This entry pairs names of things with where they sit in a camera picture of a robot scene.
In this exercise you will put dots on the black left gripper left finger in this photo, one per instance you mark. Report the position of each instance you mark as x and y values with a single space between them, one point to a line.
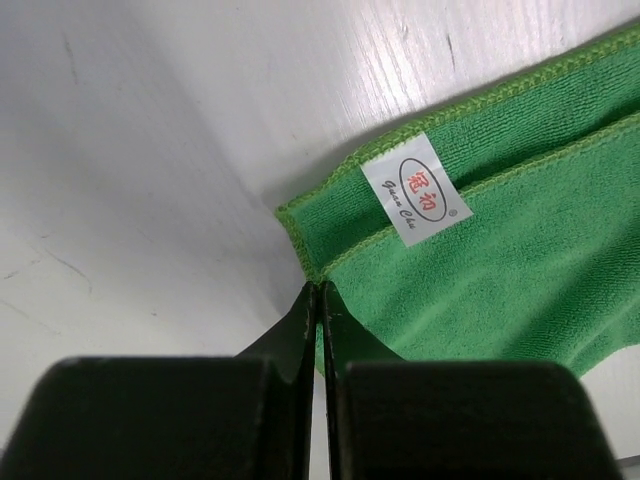
242 417

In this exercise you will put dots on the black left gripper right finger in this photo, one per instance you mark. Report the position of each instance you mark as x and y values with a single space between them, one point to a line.
389 418

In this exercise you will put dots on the green microfiber towel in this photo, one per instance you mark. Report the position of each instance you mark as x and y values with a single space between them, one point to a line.
503 226

